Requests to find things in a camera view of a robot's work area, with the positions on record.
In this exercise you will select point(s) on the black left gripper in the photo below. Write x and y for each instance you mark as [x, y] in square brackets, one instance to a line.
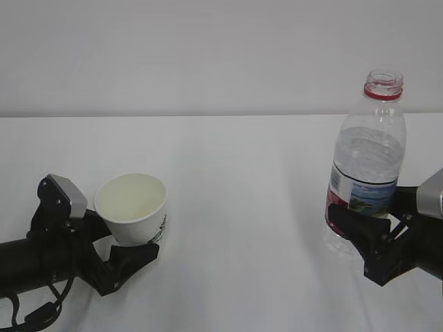
[65, 250]

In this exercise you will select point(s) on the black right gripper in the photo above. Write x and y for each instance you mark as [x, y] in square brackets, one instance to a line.
[416, 242]

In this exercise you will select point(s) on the white paper cup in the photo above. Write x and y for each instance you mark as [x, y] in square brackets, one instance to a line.
[134, 208]

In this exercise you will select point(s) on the clear Nongfu Spring water bottle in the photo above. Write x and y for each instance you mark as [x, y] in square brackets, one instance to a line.
[370, 148]

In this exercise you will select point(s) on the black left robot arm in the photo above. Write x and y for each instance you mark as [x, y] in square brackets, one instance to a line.
[19, 267]

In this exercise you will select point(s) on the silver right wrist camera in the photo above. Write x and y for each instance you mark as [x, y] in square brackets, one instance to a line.
[429, 196]

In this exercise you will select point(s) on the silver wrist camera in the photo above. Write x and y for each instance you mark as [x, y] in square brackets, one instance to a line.
[429, 196]
[71, 193]

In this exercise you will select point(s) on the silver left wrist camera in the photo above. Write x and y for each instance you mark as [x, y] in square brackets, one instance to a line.
[71, 193]

